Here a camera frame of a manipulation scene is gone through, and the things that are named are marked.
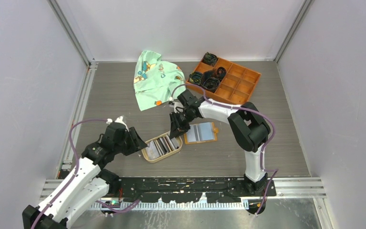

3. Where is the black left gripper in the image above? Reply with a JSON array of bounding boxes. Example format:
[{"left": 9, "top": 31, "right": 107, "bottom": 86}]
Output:
[{"left": 113, "top": 127, "right": 147, "bottom": 156}]

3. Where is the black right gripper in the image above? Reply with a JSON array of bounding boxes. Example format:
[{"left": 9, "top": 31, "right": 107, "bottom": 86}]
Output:
[{"left": 169, "top": 108, "right": 196, "bottom": 140}]

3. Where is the grey card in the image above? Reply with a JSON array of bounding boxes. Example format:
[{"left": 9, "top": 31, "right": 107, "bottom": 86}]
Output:
[{"left": 193, "top": 125, "right": 201, "bottom": 142}]

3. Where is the beige oval card tray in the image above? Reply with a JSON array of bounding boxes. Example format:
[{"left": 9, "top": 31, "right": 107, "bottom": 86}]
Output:
[{"left": 142, "top": 132, "right": 183, "bottom": 163}]

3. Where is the orange leather card holder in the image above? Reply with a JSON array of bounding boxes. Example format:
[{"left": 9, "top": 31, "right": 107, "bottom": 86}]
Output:
[{"left": 183, "top": 122, "right": 219, "bottom": 145}]

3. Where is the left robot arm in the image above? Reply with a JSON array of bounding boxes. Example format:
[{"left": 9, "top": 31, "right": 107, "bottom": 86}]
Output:
[{"left": 22, "top": 119, "right": 147, "bottom": 229}]

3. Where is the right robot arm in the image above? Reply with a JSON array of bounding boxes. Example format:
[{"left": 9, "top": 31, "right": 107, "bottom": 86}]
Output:
[{"left": 170, "top": 90, "right": 271, "bottom": 196}]

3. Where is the light green printed shirt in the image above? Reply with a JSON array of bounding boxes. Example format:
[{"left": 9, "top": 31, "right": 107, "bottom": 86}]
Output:
[{"left": 133, "top": 50, "right": 186, "bottom": 111}]

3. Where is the blue yellow rolled tie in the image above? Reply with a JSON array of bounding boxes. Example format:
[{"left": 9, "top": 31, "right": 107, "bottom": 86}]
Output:
[{"left": 188, "top": 71, "right": 203, "bottom": 86}]

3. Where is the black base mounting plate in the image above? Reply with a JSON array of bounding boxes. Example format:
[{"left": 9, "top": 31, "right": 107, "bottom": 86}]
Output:
[{"left": 105, "top": 177, "right": 276, "bottom": 203}]

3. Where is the black orange rolled tie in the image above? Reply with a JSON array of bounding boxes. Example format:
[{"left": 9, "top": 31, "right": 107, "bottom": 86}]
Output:
[{"left": 214, "top": 67, "right": 227, "bottom": 81}]

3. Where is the dark green rolled tie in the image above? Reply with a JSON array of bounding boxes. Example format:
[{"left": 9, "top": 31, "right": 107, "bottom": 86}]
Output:
[{"left": 202, "top": 52, "right": 218, "bottom": 66}]

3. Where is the orange compartment organizer tray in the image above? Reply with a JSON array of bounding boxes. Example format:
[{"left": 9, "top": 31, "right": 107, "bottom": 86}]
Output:
[{"left": 186, "top": 57, "right": 261, "bottom": 104}]

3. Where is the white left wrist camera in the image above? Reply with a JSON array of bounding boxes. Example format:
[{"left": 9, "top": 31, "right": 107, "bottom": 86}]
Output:
[{"left": 106, "top": 116, "right": 129, "bottom": 131}]

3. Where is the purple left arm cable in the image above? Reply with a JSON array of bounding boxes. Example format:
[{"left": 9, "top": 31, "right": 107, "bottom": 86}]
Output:
[{"left": 30, "top": 118, "right": 141, "bottom": 229}]

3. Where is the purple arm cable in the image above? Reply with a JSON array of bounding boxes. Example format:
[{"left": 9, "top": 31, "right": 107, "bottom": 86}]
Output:
[
  {"left": 170, "top": 83, "right": 279, "bottom": 218},
  {"left": 30, "top": 118, "right": 141, "bottom": 229}
]

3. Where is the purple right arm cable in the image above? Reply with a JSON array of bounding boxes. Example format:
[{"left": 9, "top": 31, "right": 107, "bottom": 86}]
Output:
[{"left": 170, "top": 83, "right": 279, "bottom": 218}]

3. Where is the aluminium front rail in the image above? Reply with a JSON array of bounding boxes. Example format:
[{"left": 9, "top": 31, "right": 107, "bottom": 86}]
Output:
[{"left": 40, "top": 178, "right": 327, "bottom": 211}]

